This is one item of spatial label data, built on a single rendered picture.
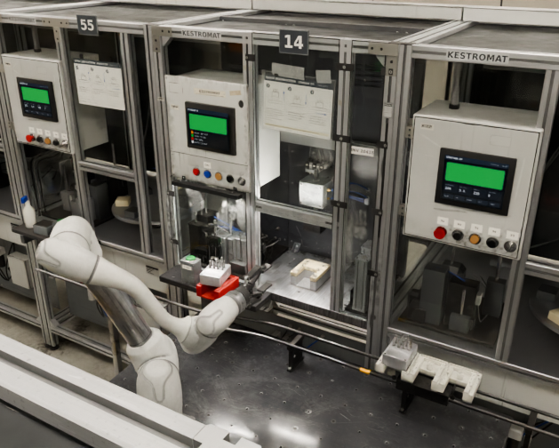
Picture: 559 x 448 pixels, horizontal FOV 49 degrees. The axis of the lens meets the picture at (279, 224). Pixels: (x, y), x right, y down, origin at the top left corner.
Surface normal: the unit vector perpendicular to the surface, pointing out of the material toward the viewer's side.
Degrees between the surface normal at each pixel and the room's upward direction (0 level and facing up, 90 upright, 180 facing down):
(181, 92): 90
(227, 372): 0
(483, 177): 90
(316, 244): 90
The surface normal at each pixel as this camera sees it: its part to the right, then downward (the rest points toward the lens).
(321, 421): 0.00, -0.91
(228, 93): -0.50, 0.36
